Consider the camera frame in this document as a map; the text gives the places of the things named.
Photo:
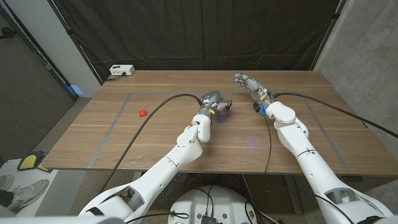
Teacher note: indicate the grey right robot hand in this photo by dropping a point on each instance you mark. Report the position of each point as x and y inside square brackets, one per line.
[253, 85]

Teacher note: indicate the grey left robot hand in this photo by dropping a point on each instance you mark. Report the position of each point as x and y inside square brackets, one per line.
[211, 99]

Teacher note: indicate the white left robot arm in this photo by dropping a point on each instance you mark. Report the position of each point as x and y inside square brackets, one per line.
[174, 161]

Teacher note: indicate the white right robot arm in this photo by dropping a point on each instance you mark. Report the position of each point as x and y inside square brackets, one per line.
[311, 161]

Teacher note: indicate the red toy block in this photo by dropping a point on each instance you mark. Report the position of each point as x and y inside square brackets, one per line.
[142, 113]

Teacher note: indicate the light wooden board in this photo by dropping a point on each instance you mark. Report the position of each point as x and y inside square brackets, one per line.
[149, 93]

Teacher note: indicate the black backdrop curtain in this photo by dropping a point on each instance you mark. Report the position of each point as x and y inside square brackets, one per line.
[199, 31]

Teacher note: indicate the white power outlet box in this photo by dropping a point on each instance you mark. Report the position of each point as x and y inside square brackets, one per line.
[122, 69]

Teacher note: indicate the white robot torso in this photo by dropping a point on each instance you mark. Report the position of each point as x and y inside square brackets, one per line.
[192, 202]

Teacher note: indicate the grey metal table leg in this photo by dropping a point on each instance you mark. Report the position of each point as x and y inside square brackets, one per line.
[293, 194]

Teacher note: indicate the yellow and black handheld device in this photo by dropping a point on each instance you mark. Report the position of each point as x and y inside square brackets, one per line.
[29, 161]

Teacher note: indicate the grey sneaker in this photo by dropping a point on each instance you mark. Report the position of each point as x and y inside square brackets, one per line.
[29, 190]

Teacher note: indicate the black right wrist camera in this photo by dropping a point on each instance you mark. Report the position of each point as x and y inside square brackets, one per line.
[257, 107]

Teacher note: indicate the black backdrop frame pole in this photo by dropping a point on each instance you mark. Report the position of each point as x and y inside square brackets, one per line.
[328, 34]
[76, 42]

